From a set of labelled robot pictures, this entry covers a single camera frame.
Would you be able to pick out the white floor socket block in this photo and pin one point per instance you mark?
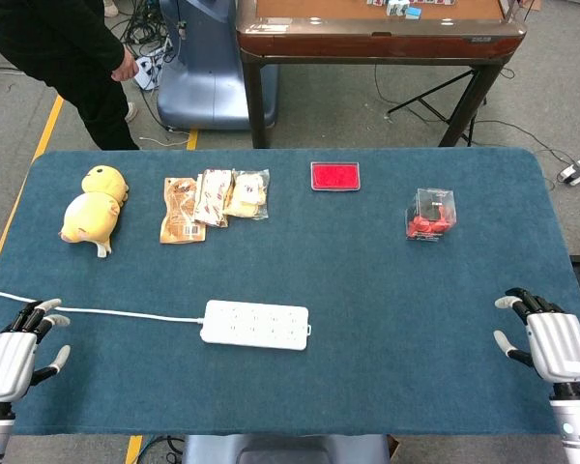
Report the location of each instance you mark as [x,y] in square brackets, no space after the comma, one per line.
[150,70]

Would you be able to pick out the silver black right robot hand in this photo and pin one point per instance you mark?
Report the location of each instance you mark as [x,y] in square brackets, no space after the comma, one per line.
[558,345]

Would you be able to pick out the clear box red capsules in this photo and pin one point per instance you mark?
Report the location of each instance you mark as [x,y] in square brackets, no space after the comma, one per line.
[430,217]

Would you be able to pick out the brown snack packet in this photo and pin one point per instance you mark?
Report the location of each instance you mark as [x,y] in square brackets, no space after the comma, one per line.
[179,217]

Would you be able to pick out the blue table cloth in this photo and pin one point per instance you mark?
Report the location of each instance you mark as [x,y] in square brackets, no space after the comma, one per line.
[319,270]

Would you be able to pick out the brown mahjong table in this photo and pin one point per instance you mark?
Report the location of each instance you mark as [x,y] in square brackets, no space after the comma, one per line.
[367,43]

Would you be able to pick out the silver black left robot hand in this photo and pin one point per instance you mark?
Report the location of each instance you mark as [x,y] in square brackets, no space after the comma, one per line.
[7,362]

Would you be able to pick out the black tripod legs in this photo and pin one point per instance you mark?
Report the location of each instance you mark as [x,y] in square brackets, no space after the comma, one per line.
[430,99]

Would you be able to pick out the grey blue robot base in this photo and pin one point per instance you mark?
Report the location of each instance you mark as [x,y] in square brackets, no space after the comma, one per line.
[280,449]

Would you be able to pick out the clear bread packet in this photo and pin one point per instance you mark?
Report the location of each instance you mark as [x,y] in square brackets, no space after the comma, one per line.
[249,195]

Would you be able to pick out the red white snack packet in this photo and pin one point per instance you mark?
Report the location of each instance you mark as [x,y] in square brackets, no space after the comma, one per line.
[212,198]

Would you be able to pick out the yellow plush toy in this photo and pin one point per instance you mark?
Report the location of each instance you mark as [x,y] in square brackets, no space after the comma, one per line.
[89,212]

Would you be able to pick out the red ink pad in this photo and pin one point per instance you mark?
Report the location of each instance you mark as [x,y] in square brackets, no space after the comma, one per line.
[335,176]

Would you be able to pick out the white faced mahjong tile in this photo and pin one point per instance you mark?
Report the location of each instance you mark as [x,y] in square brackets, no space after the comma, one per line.
[394,8]

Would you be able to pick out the person in black clothes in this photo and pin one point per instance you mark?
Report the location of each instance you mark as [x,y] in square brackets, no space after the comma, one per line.
[53,43]

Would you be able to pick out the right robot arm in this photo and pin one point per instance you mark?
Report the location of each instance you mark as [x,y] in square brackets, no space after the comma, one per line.
[577,425]

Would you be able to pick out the thin black stand pole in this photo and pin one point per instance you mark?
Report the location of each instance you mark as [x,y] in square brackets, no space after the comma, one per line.
[521,9]

